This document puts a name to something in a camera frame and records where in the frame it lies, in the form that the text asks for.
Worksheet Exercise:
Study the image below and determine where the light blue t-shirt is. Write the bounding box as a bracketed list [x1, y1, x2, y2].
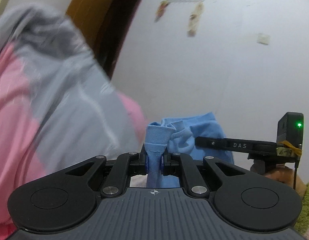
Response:
[144, 112, 235, 188]

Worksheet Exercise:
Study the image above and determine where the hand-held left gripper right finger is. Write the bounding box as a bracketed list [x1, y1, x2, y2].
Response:
[161, 148, 246, 197]

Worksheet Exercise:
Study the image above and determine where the person's right forearm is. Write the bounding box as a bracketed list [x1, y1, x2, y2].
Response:
[293, 180, 309, 240]

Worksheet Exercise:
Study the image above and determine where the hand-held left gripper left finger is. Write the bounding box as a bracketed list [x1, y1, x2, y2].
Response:
[65, 145, 149, 197]

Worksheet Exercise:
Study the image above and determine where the torn wall sticker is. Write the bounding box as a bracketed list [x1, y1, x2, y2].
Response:
[154, 0, 205, 38]

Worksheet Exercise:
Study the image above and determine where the person's right hand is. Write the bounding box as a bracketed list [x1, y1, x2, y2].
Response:
[264, 166, 308, 196]

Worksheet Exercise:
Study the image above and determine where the white wall switch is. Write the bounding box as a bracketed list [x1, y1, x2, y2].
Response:
[256, 33, 271, 45]

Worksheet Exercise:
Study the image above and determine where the wooden door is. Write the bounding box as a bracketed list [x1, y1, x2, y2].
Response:
[65, 0, 148, 80]

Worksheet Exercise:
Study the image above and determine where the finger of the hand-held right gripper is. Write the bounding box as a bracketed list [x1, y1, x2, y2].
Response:
[194, 136, 253, 154]

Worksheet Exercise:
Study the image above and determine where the pink grey teal floral quilt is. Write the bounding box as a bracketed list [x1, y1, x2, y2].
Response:
[0, 3, 148, 234]

